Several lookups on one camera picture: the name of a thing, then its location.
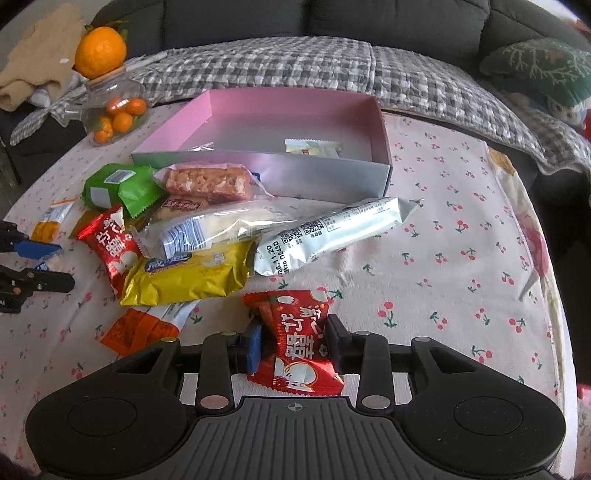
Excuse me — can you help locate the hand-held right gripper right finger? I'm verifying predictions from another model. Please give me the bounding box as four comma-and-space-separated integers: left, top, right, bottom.
324, 315, 478, 411

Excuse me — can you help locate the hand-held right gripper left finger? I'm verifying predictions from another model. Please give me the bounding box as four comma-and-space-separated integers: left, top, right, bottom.
111, 323, 265, 412

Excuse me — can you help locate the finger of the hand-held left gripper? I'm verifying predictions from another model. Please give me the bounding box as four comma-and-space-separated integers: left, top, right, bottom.
0, 264, 76, 315
0, 220, 64, 259

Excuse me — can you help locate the red snack packet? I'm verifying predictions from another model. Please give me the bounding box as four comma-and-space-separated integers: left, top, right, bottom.
242, 290, 345, 398
76, 206, 144, 298

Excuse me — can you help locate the orange and white snack packet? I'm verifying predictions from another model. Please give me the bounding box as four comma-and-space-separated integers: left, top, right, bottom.
100, 300, 201, 356

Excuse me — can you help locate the long white snack packet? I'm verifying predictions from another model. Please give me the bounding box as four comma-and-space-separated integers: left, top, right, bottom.
253, 196, 424, 278

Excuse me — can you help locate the clear bread packet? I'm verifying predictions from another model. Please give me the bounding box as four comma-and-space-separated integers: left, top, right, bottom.
136, 203, 296, 261

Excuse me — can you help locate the pink cardboard box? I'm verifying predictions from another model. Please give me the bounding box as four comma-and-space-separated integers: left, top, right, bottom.
130, 89, 393, 197

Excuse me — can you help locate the small orange white packet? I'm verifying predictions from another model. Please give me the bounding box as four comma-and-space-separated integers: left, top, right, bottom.
30, 198, 77, 243

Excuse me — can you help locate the green snack packet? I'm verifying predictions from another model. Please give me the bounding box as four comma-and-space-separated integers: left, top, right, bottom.
82, 164, 171, 220

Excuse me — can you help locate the cherry print tablecloth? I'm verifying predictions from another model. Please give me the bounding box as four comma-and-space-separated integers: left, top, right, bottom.
0, 99, 583, 480

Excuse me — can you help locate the brown cookie packet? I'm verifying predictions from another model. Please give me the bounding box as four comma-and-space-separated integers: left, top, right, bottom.
150, 196, 208, 227

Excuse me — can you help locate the pile of small oranges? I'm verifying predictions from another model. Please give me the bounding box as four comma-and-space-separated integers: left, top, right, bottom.
92, 96, 148, 144

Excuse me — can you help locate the pink nut bar packet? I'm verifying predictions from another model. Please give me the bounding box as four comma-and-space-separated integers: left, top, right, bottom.
154, 161, 275, 206

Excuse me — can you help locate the beige cloth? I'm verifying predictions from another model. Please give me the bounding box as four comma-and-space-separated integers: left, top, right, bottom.
0, 4, 88, 112

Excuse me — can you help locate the white and yellow snack packet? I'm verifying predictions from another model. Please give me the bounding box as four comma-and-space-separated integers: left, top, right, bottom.
284, 138, 343, 158

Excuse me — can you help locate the large orange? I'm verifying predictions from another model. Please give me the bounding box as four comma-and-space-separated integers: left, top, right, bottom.
75, 21, 129, 80

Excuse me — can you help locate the pink floral cloth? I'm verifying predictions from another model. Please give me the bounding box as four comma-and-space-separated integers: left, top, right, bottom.
489, 150, 591, 416

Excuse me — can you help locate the grey checked blanket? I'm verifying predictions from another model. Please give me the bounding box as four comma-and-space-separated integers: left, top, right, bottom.
10, 39, 591, 176

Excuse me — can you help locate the dark grey sofa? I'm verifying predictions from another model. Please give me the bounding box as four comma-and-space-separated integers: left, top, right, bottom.
0, 0, 591, 208

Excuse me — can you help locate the white and blue plush toy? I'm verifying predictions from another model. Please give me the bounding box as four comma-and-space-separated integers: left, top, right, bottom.
545, 92, 591, 139

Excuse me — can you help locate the green patterned cushion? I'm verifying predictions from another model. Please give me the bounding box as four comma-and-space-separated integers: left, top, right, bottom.
480, 38, 591, 109

